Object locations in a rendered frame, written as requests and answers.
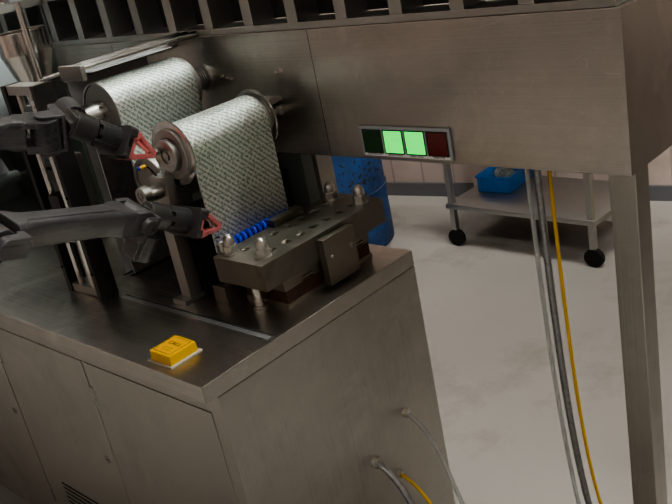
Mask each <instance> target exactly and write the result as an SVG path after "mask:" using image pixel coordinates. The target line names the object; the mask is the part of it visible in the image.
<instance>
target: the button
mask: <svg viewBox="0 0 672 504"><path fill-rule="evenodd" d="M197 350H198V349H197V346H196V342H195V341H192V340H189V339H186V338H183V337H180V336H177V335H175V336H173V337H171V338H169V339H168V340H166V341H164V342H163V343H161V344H159V345H158V346H156V347H154V348H152V349H151V350H150V354H151V357H152V359H153V360H155V361H158V362H161V363H164V364H166V365H169V366H173V365H175V364H176V363H178V362H179V361H181V360H183V359H184V358H186V357H188V356H189V355H191V354H192V353H194V352H196V351H197Z"/></svg>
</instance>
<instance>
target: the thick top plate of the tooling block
mask: <svg viewBox="0 0 672 504"><path fill-rule="evenodd" d="M337 195H338V197H339V198H338V199H337V200H335V201H332V202H325V201H324V198H322V199H320V200H318V201H317V202H315V203H313V204H311V205H309V206H307V207H305V208H303V213H302V214H300V215H298V216H297V217H295V218H293V219H291V220H289V221H287V222H285V223H284V224H282V225H280V226H278V227H276V228H273V227H268V228H266V229H264V230H262V231H260V232H259V233H257V234H255V235H253V236H251V237H249V238H247V239H245V240H244V241H242V242H240V243H238V244H237V247H238V249H239V250H240V252H239V253H238V254H236V255H233V256H228V257H227V256H224V255H223V253H219V254H217V255H215V256H214V257H213V259H214V263H215V266H216V270H217V274H218V278H219V281H221V282H226V283H230V284H234V285H239V286H243V287H247V288H251V289H256V290H260V291H264V292H269V291H271V290H272V289H274V288H276V287H277V286H279V285H281V284H282V283H284V282H286V281H287V280H289V279H291V278H292V277H294V276H296V275H297V274H299V273H301V272H302V271H304V270H305V269H307V268H309V267H310V266H312V265H314V264H315V263H317V262H319V261H320V255H319V250H318V246H317V241H316V240H318V239H319V238H321V237H323V236H325V235H326V234H328V233H330V232H331V231H333V230H335V229H337V228H338V227H340V226H342V225H344V224H345V223H348V224H352V226H353V231H354V236H355V239H357V238H359V237H360V236H362V235H364V234H365V233H367V232H369V231H370V230H372V229H374V228H375V227H377V226H379V225H380V224H382V223H384V222H385V221H386V216H385V211H384V205H383V200H382V198H379V197H370V196H366V197H367V200H368V202H367V203H366V204H363V205H353V198H352V194H342V193H337ZM258 237H262V238H264V239H265V240H266V242H267V245H268V246H269V248H270V253H272V256H271V257H270V258H268V259H266V260H256V259H255V257H256V254H255V250H254V249H255V245H254V243H255V240H256V239H257V238H258Z"/></svg>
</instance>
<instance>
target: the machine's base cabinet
mask: <svg viewBox="0 0 672 504"><path fill-rule="evenodd" d="M403 408H408V409H410V410H411V414H412V415H413V416H414V417H416V418H417V419H418V420H419V421H420V422H421V423H422V424H423V425H424V426H425V428H426V429H427V430H428V432H429V433H430V434H431V436H432V437H433V438H434V440H435V442H436V443H437V445H438V447H439V449H440V450H441V452H442V454H443V456H444V458H445V460H446V462H447V464H448V458H447V453H446V447H445V441H444V435H443V429H442V424H441V418H440V412H439V406H438V400H437V394H436V389H435V383H434V377H433V371H432V365H431V360H430V354H429V348H428V342H427V336H426V331H425V325H424V319H423V313H422V307H421V302H420V296H419V290H418V284H417V278H416V273H415V267H414V265H413V266H412V267H410V268H409V269H407V270H406V271H404V272H403V273H401V274H400V275H398V276H397V277H395V278H394V279H392V280H391V281H390V282H388V283H387V284H385V285H384V286H382V287H381V288H379V289H378V290H376V291H375V292H373V293H372V294H370V295H369V296H367V297H366V298H364V299H363V300H361V301H360V302H358V303H357V304H355V305H354V306H352V307H351V308H350V309H348V310H347V311H345V312H344V313H342V314H341V315H339V316H338V317H336V318H335V319H333V320H332V321H330V322H329V323H327V324H326V325H324V326H323V327H321V328H320V329H318V330H317V331H315V332H314V333H312V334H311V335H310V336H308V337H307V338H305V339H304V340H302V341H301V342H299V343H298V344H296V345H295V346H293V347H292V348H290V349H289V350H287V351H286V352H284V353H283V354H281V355H280V356H278V357H277V358H275V359H274V360H272V361H271V362H270V363H268V364H267V365H265V366H264V367H262V368H261V369H259V370H258V371H256V372H255V373H253V374H252V375H250V376H249V377H247V378H246V379H244V380H243V381H241V382H240V383H238V384H237V385H235V386H234V387H232V388H231V389H229V390H228V391H227V392H225V393H224V394H222V395H221V396H219V397H218V398H216V399H215V400H213V401H212V402H210V403H209V404H207V405H205V404H202V403H200V402H197V401H194V400H192V399H189V398H187V397H184V396H182V395H179V394H177V393H174V392H172V391H169V390H166V389H164V388H161V387H159V386H156V385H154V384H151V383H149V382H146V381H144V380H141V379H138V378H136V377H133V376H131V375H128V374H126V373H123V372H121V371H118V370H116V369H113V368H110V367H108V366H105V365H103V364H100V363H98V362H95V361H93V360H90V359H88V358H85V357H82V356H80V355H77V354H75V353H72V352H70V351H67V350H65V349H62V348H59V347H57V346H54V345H52V344H49V343H47V342H44V341H42V340H39V339H37V338H34V337H31V336H29V335H26V334H24V333H21V332H19V331H16V330H14V329H11V328H9V327H6V326H3V325H1V324H0V484H1V485H3V486H4V487H6V488H7V489H9V490H10V491H12V492H13V493H15V494H16V495H18V496H19V497H21V498H22V499H24V500H25V501H27V502H28V503H30V504H407V502H406V500H405V499H404V497H403V496H402V494H401V492H400V491H399V490H398V488H397V487H396V486H395V484H394V483H393V482H392V481H391V480H390V478H389V477H388V476H387V475H386V474H385V473H383V472H382V471H381V470H380V469H375V468H373V467H372V466H371V460H372V458H373V457H374V456H379V457H381V458H382V459H383V463H384V464H385V465H386V466H388V467H389V468H390V469H391V470H392V471H393V472H394V473H395V474H396V471H397V469H399V468H400V469H403V470H404V471H405V475H406V476H408V477H409V478H410V479H412V480H413V481H414V482H415V483H416V484H417V485H418V486H419V487H420V488H421V489H422V490H423V492H424V493H425V494H426V495H427V497H428V498H429V499H430V501H431V502H432V504H455V499H454V493H453V487H452V485H451V482H450V480H449V478H448V476H447V473H446V471H445V469H444V466H443V464H442V462H441V460H440V458H439V456H438V454H437V452H436V451H435V449H434V447H433V446H432V444H431V442H430V441H429V439H428V438H427V436H426V435H425V434H424V432H423V431H422V430H421V429H420V428H419V427H418V425H417V424H416V423H414V422H413V421H412V420H411V419H410V418H405V417H402V415H401V412H402V410H403ZM448 467H449V464H448Z"/></svg>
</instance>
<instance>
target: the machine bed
mask: <svg viewBox="0 0 672 504"><path fill-rule="evenodd" d="M102 241H103V244H104V247H105V250H106V253H107V257H108V260H109V263H110V266H111V269H112V272H113V276H114V279H115V282H116V285H117V288H118V291H119V292H117V293H115V294H113V295H112V296H110V297H108V298H106V299H104V300H100V299H98V297H95V296H92V295H89V294H85V293H82V292H79V291H75V290H74V291H70V290H69V289H68V286H67V283H66V280H65V277H64V274H63V271H62V268H61V265H60V262H59V259H58V256H57V253H56V250H55V247H54V245H47V246H40V247H33V248H31V251H30V253H29V255H28V257H27V258H23V259H17V260H11V261H3V262H2V263H1V264H0V324H1V325H3V326H6V327H9V328H11V329H14V330H16V331H19V332H21V333H24V334H26V335H29V336H31V337H34V338H37V339H39V340H42V341H44V342H47V343H49V344H52V345H54V346H57V347H59V348H62V349H65V350H67V351H70V352H72V353H75V354H77V355H80V356H82V357H85V358H88V359H90V360H93V361H95V362H98V363H100V364H103V365H105V366H108V367H110V368H113V369H116V370H118V371H121V372H123V373H126V374H128V375H131V376H133V377H136V378H138V379H141V380H144V381H146V382H149V383H151V384H154V385H156V386H159V387H161V388H164V389H166V390H169V391H172V392H174V393H177V394H179V395H182V396H184V397H187V398H189V399H192V400H194V401H197V402H200V403H202V404H205V405H207V404H209V403H210V402H212V401H213V400H215V399H216V398H218V397H219V396H221V395H222V394H224V393H225V392H227V391H228V390H229V389H231V388H232V387H234V386H235V385H237V384H238V383H240V382H241V381H243V380H244V379H246V378H247V377H249V376H250V375H252V374H253V373H255V372H256V371H258V370H259V369H261V368H262V367H264V366H265V365H267V364H268V363H270V362H271V361H272V360H274V359H275V358H277V357H278V356H280V355H281V354H283V353H284V352H286V351H287V350H289V349H290V348H292V347H293V346H295V345H296V344H298V343H299V342H301V341H302V340H304V339H305V338H307V337H308V336H310V335H311V334H312V333H314V332H315V331H317V330H318V329H320V328H321V327H323V326H324V325H326V324H327V323H329V322H330V321H332V320H333V319H335V318H336V317H338V316H339V315H341V314H342V313H344V312H345V311H347V310H348V309H350V308H351V307H352V306H354V305H355V304H357V303H358V302H360V301H361V300H363V299H364V298H366V297H367V296H369V295H370V294H372V293H373V292H375V291H376V290H378V289H379V288H381V287H382V286H384V285H385V284H387V283H388V282H390V281H391V280H392V279H394V278H395V277H397V276H398V275H400V274H401V273H403V272H404V271H406V270H407V269H409V268H410V267H412V266H413V265H414V261H413V255H412V251H411V250H406V249H400V248H394V247H387V246H381V245H375V244H369V250H370V252H371V253H372V258H370V259H368V260H367V261H365V262H364V263H362V264H361V265H360V266H361V268H360V269H358V270H357V271H355V272H353V273H352V274H350V275H349V276H347V277H346V278H344V279H342V280H341V281H339V282H338V283H336V284H335V285H333V286H330V285H327V286H326V287H324V288H323V289H321V290H319V291H318V292H316V293H315V294H313V295H312V296H310V297H308V298H307V299H305V300H304V301H302V302H301V303H299V304H297V305H296V306H294V307H293V308H291V309H286V308H282V307H278V306H273V305H269V304H268V308H267V309H265V310H263V311H254V310H253V305H254V304H255V303H254V301H253V300H249V299H247V294H248V293H245V294H244V295H242V296H240V297H239V298H237V299H235V300H234V301H232V302H230V303H224V302H220V301H216V298H215V294H214V291H213V292H211V293H209V294H206V296H204V297H202V298H201V299H199V300H197V301H195V302H194V303H192V304H190V305H188V306H183V305H180V304H176V303H174V301H173V298H175V297H177V296H179V295H180V294H182V292H181V289H180V285H179V282H178V278H177V275H176V272H175V268H174V265H173V261H172V258H171V255H170V256H168V257H166V258H164V259H162V260H160V261H158V262H156V263H154V264H152V265H150V266H148V267H146V268H144V269H143V270H141V271H139V272H137V273H134V271H133V272H131V273H129V274H127V275H125V276H124V274H126V270H125V267H124V263H123V260H122V257H121V254H120V250H119V247H118V244H117V241H116V238H114V237H107V238H105V239H103V240H102ZM125 294H129V295H133V296H137V297H140V298H144V299H147V300H151V301H154V302H158V303H162V304H165V305H169V306H172V307H176V308H179V309H183V310H186V311H190V312H194V313H197V314H201V315H204V316H208V317H211V318H215V319H218V320H222V321H226V322H229V323H233V324H236V325H240V326H243V327H247V328H251V329H254V330H258V331H261V332H265V333H268V334H272V335H275V336H274V337H272V338H271V339H269V340H264V339H261V338H257V337H254V336H250V335H247V334H243V333H240V332H236V331H233V330H230V329H226V328H223V327H219V326H216V325H212V324H209V323H205V322H202V321H198V320H195V319H192V318H188V317H185V316H181V315H178V314H174V313H171V312H167V311H164V310H160V309H157V308H154V307H150V306H147V305H143V304H140V303H136V302H133V301H129V300H126V299H122V298H119V297H121V296H123V295H125ZM175 335H177V336H180V337H183V338H186V339H189V340H192V341H195V342H196V346H197V347H198V348H201V349H202V351H201V352H199V353H197V354H196V355H194V356H193V357H191V358H189V359H188V360H186V361H184V362H183V363H181V364H180V365H178V366H176V367H175V368H173V369H172V370H171V369H169V368H166V367H163V366H160V365H158V364H155V363H152V362H149V361H148V359H149V358H151V354H150V350H151V349H152V348H154V347H156V346H158V345H159V344H161V343H163V342H164V341H166V340H168V339H169V338H171V337H173V336H175Z"/></svg>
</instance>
